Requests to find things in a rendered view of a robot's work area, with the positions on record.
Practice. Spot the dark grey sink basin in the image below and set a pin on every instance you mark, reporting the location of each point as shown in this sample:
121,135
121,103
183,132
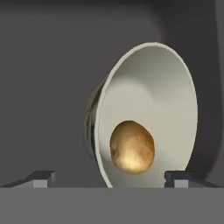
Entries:
43,87

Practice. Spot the white bowl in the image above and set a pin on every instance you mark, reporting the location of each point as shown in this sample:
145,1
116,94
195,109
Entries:
163,99

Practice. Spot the brown potato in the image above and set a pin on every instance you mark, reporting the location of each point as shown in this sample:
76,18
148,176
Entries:
132,147

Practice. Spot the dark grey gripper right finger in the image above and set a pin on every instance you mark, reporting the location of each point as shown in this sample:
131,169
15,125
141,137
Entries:
182,178

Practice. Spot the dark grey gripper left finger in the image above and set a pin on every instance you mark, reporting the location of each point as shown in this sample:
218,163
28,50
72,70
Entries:
40,178

